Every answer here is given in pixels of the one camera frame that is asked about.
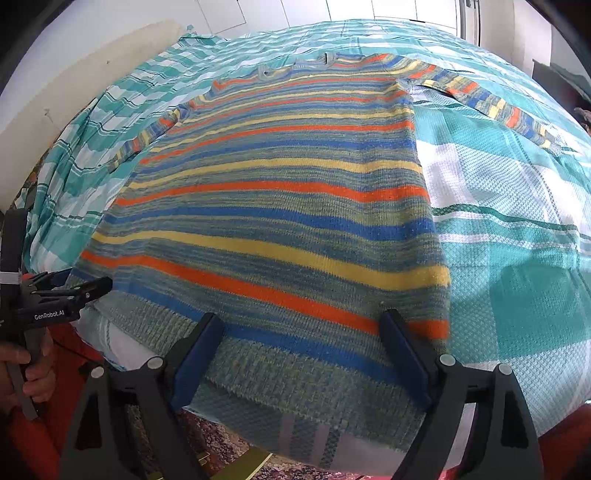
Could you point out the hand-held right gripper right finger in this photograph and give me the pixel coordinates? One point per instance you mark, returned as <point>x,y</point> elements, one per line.
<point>406,355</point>

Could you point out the red patterned rug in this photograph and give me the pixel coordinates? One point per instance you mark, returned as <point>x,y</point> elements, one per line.
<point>300,473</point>

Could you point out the beige headboard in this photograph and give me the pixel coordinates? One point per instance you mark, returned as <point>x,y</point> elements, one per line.
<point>69,92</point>

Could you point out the white wardrobe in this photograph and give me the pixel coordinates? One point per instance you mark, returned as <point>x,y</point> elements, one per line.
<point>323,11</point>

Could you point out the orange floral cloth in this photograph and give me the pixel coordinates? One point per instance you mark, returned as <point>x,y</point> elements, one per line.
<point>25,194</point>

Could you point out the red orange cloth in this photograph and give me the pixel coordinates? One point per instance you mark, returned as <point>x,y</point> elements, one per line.
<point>69,350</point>

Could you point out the yellow green book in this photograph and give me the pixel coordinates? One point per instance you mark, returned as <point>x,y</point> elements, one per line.
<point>240,468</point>

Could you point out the pile of mixed clothes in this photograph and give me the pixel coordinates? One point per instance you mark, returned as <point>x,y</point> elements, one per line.
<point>584,117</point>

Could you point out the person's left hand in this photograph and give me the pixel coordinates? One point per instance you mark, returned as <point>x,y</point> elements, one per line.
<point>39,378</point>

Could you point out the dark wooden nightstand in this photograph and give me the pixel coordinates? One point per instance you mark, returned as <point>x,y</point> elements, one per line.
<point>542,69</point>

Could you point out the striped knit sweater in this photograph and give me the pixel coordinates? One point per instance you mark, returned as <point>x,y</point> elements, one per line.
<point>277,207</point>

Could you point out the white door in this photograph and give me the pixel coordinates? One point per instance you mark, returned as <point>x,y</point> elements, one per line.
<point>471,21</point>

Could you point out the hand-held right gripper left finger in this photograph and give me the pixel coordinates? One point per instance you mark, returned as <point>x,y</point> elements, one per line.
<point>194,360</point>

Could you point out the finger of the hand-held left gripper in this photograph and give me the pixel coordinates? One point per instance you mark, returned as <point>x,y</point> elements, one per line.
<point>55,278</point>
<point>87,290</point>

